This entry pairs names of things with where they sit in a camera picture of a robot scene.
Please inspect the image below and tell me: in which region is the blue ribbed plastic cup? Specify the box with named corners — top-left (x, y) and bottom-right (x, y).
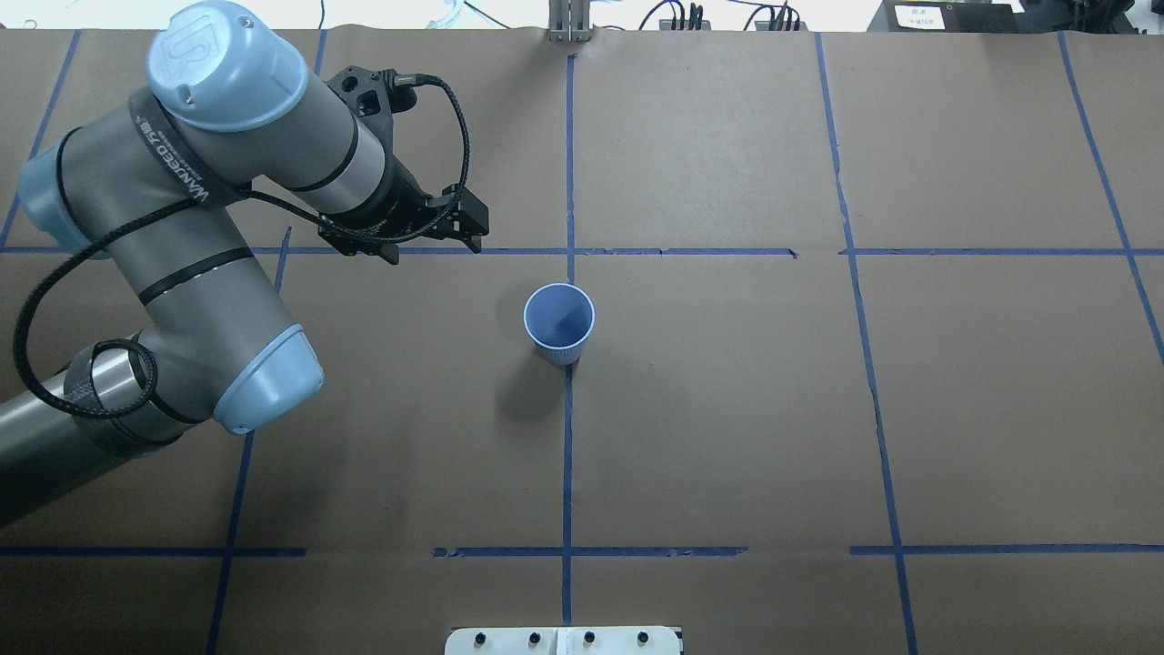
top-left (521, 283), bottom-right (597, 368)

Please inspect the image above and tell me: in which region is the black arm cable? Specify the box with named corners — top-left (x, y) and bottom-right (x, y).
top-left (13, 73), bottom-right (471, 420)

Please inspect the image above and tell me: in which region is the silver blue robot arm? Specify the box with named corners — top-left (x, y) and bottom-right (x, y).
top-left (3, 1), bottom-right (489, 525)

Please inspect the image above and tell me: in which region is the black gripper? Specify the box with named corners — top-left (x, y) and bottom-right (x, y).
top-left (317, 177), bottom-right (490, 265)

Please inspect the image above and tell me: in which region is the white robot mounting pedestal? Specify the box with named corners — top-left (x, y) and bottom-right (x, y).
top-left (443, 625), bottom-right (686, 654)

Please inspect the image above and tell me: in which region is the aluminium frame post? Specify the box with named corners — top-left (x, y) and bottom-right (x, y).
top-left (546, 0), bottom-right (592, 43)

